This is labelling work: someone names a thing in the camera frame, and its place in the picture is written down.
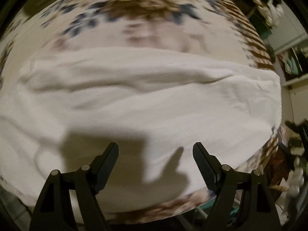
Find white shelf cabinet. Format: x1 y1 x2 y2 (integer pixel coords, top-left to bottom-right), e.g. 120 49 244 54
265 12 307 124

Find white pants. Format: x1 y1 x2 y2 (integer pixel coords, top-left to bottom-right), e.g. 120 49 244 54
1 48 281 213

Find black and white garment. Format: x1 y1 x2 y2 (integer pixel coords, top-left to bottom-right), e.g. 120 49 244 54
253 0 284 28

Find floral patterned bedspread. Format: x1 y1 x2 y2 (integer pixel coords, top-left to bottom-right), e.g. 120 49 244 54
1 0 279 223

